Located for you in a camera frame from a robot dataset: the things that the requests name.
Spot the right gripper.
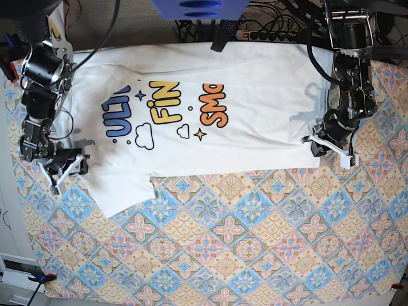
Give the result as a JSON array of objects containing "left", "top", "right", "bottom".
[{"left": 40, "top": 147, "right": 90, "bottom": 176}]

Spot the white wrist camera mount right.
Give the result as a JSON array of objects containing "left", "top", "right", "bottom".
[{"left": 37, "top": 155, "right": 86, "bottom": 195}]

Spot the orange black clamp right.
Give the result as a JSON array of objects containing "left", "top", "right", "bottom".
[{"left": 391, "top": 283, "right": 404, "bottom": 290}]

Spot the red blue clamp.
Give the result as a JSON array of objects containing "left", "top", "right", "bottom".
[{"left": 1, "top": 33, "right": 22, "bottom": 84}]

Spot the orange black clamp left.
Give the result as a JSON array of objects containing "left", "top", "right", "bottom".
[{"left": 27, "top": 273, "right": 57, "bottom": 284}]

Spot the white printed T-shirt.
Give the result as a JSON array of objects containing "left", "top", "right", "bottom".
[{"left": 55, "top": 42, "right": 330, "bottom": 217}]

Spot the black remote-like device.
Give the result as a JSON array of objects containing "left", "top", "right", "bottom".
[{"left": 210, "top": 20, "right": 238, "bottom": 52}]

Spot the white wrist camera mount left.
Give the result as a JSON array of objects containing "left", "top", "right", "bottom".
[{"left": 309, "top": 135, "right": 360, "bottom": 170}]

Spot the colourful patterned tablecloth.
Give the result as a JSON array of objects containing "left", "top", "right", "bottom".
[{"left": 1, "top": 61, "right": 407, "bottom": 305}]

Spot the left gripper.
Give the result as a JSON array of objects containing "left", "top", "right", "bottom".
[{"left": 301, "top": 110, "right": 359, "bottom": 157}]

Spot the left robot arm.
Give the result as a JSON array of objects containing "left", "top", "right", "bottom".
[{"left": 302, "top": 1, "right": 377, "bottom": 159}]

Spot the blue plastic box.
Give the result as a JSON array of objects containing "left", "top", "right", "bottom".
[{"left": 152, "top": 0, "right": 249, "bottom": 20}]

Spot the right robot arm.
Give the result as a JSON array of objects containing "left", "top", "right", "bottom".
[{"left": 15, "top": 1, "right": 88, "bottom": 178}]

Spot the orange black clamp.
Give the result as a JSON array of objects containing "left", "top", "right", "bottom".
[
  {"left": 27, "top": 273, "right": 57, "bottom": 284},
  {"left": 391, "top": 283, "right": 404, "bottom": 290}
]

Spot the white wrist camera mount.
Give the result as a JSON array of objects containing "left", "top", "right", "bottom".
[
  {"left": 37, "top": 155, "right": 86, "bottom": 195},
  {"left": 309, "top": 135, "right": 360, "bottom": 170}
]

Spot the black power strip red switch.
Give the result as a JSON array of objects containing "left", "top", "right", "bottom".
[{"left": 235, "top": 30, "right": 298, "bottom": 43}]

